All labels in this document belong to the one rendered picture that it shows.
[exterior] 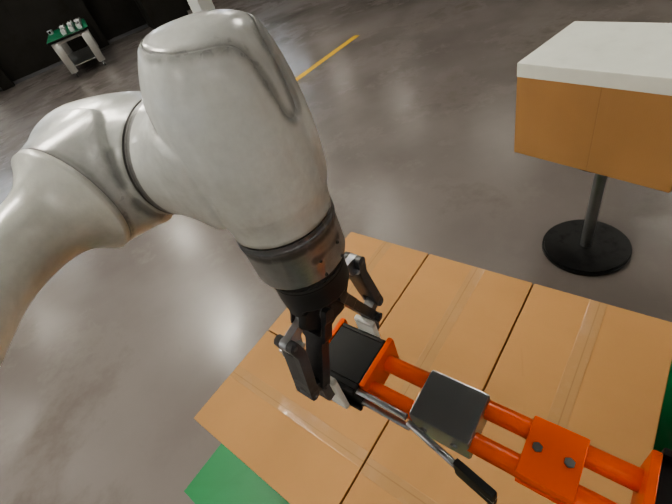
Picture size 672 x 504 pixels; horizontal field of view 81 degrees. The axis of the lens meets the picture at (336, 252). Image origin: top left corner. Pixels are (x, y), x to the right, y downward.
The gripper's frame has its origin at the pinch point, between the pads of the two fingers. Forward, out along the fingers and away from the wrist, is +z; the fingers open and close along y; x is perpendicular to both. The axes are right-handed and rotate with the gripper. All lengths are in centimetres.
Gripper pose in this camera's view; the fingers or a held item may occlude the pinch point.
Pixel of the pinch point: (353, 364)
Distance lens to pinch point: 53.5
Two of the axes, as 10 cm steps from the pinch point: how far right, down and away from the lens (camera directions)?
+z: 2.7, 6.9, 6.7
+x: -7.8, -2.5, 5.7
